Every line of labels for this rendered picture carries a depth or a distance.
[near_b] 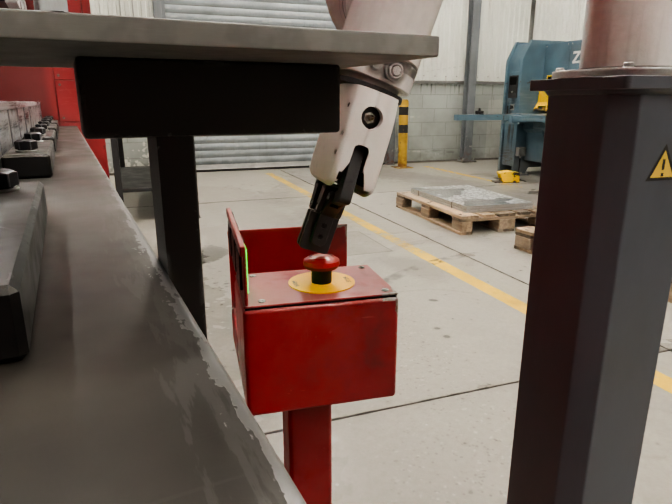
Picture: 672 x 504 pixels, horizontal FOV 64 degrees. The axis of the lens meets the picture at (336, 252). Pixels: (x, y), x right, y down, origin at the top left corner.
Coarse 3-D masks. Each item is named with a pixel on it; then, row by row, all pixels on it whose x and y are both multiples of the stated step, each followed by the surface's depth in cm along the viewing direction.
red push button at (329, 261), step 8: (312, 256) 57; (320, 256) 57; (328, 256) 57; (304, 264) 57; (312, 264) 56; (320, 264) 56; (328, 264) 56; (336, 264) 57; (312, 272) 57; (320, 272) 57; (328, 272) 57; (312, 280) 58; (320, 280) 57; (328, 280) 57
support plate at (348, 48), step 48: (0, 48) 23; (48, 48) 23; (96, 48) 23; (144, 48) 23; (192, 48) 23; (240, 48) 23; (288, 48) 24; (336, 48) 24; (384, 48) 26; (432, 48) 27
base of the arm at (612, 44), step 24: (600, 0) 71; (624, 0) 68; (648, 0) 67; (600, 24) 71; (624, 24) 69; (648, 24) 68; (600, 48) 71; (624, 48) 69; (648, 48) 69; (552, 72) 78; (576, 72) 71; (600, 72) 69; (624, 72) 67; (648, 72) 66
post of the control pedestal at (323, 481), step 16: (288, 416) 64; (304, 416) 64; (320, 416) 65; (288, 432) 65; (304, 432) 65; (320, 432) 65; (288, 448) 66; (304, 448) 66; (320, 448) 66; (288, 464) 67; (304, 464) 66; (320, 464) 67; (304, 480) 67; (320, 480) 67; (304, 496) 67; (320, 496) 68
